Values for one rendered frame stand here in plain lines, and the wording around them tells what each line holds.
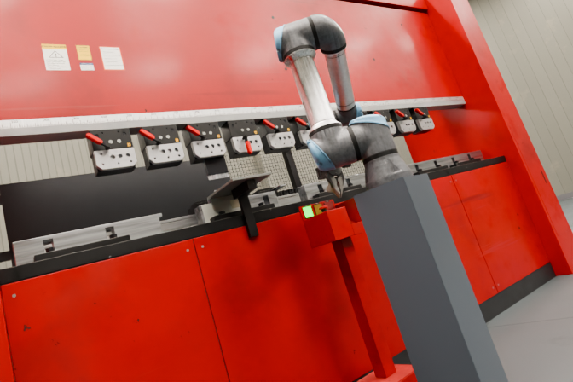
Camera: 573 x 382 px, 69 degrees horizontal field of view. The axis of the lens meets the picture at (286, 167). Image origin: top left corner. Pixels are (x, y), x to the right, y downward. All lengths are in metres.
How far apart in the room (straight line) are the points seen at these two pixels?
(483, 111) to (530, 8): 8.66
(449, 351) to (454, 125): 2.44
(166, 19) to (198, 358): 1.49
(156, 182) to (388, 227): 1.42
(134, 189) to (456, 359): 1.68
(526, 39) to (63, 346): 11.30
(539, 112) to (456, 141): 8.05
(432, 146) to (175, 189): 2.17
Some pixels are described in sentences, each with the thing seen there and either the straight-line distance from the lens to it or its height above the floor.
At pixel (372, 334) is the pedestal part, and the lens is 1.75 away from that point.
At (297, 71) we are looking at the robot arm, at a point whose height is 1.23.
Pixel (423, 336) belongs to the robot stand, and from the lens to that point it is 1.32.
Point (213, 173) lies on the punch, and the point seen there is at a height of 1.10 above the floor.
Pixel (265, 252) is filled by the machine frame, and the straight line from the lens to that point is 1.73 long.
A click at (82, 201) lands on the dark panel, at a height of 1.20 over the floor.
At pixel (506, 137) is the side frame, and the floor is 0.99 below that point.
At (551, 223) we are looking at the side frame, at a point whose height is 0.34.
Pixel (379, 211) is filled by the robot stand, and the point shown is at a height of 0.70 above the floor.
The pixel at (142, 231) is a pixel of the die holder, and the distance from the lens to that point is 1.70.
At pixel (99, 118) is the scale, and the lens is 1.80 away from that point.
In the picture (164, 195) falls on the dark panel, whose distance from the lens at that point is 2.33.
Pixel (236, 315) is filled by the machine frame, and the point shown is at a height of 0.51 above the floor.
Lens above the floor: 0.66
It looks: 12 degrees up
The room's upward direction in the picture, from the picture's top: 18 degrees counter-clockwise
